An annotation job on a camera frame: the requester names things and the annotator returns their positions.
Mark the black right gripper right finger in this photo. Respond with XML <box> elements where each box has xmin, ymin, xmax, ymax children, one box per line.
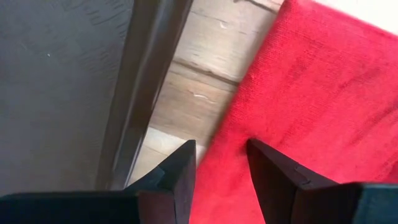
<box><xmin>246</xmin><ymin>138</ymin><xmax>398</xmax><ymax>224</ymax></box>

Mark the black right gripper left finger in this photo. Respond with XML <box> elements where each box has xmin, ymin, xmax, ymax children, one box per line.
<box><xmin>0</xmin><ymin>139</ymin><xmax>197</xmax><ymax>224</ymax></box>

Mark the red cloth napkin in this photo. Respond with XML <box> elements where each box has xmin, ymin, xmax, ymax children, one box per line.
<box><xmin>188</xmin><ymin>0</ymin><xmax>398</xmax><ymax>224</ymax></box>

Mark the brown plastic tray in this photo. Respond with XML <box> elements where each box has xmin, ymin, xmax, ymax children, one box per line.
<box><xmin>0</xmin><ymin>0</ymin><xmax>194</xmax><ymax>197</ymax></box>

